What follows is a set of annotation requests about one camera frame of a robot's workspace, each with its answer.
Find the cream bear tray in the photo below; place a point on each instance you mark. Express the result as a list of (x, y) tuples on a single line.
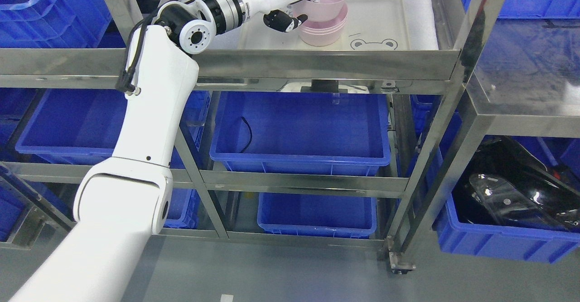
[(371, 25)]

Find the blue bin rack left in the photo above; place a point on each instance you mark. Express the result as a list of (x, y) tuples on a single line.
[(74, 126)]

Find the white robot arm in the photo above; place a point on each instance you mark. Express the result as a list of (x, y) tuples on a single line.
[(123, 200)]

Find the steel table shelf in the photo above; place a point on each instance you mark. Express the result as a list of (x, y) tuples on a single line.
[(527, 79)]

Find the blue bin rack middle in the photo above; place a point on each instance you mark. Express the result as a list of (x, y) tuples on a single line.
[(302, 133)]

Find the pink ikea bowl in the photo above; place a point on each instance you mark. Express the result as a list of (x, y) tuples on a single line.
[(318, 11)]

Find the blue bin with helmet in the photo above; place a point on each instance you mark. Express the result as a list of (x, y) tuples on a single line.
[(505, 242)]

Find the steel shelf rack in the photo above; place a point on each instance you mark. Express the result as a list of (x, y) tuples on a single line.
[(462, 36)]

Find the stacked pink bowls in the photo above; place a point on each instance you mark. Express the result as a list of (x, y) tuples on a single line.
[(321, 34)]

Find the black motorcycle helmet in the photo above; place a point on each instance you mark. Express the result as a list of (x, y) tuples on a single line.
[(504, 184)]

